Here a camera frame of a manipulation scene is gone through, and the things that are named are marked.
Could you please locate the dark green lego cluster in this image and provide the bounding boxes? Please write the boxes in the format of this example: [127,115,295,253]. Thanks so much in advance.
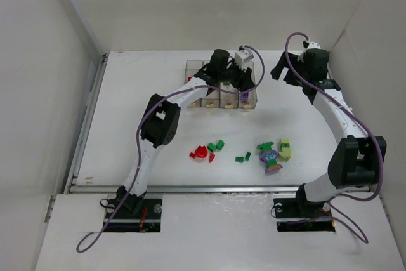
[207,140,225,153]

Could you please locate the red round lego piece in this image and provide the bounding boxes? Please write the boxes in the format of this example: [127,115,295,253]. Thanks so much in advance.
[194,146,209,160]

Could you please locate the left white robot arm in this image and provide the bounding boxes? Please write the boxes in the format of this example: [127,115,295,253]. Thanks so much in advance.
[115,46,256,215]

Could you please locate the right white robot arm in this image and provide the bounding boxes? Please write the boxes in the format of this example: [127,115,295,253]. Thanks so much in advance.
[270,46,386,219]

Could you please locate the clear bin for red legos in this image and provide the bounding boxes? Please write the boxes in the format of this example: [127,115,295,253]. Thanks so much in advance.
[185,60,204,108]

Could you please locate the clear bin for light green legos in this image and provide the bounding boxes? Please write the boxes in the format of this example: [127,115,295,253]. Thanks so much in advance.
[202,60,220,108]

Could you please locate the clear bin for purple legos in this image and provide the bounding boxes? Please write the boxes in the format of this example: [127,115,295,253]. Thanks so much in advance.
[238,61,258,109]

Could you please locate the yellow green lego stack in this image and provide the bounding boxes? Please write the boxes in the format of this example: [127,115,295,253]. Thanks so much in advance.
[278,139,292,162]

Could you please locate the purple green flower lego figure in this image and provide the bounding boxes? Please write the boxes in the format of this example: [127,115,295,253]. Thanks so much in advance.
[256,142,282,175]

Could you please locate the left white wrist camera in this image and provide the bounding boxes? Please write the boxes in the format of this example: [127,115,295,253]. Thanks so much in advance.
[234,49,254,69]

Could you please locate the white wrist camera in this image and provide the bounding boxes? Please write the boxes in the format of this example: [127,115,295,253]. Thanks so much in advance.
[234,49,254,69]
[303,39,321,50]

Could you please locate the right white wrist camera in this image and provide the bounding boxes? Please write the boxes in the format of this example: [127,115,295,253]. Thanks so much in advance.
[303,39,321,50]

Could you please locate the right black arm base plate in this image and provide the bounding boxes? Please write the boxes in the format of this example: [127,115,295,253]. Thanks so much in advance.
[271,197,336,232]

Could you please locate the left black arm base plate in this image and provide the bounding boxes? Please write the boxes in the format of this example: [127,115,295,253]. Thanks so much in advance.
[105,198,162,233]

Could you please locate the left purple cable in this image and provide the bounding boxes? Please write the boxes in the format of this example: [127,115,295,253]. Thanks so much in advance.
[75,44,266,254]

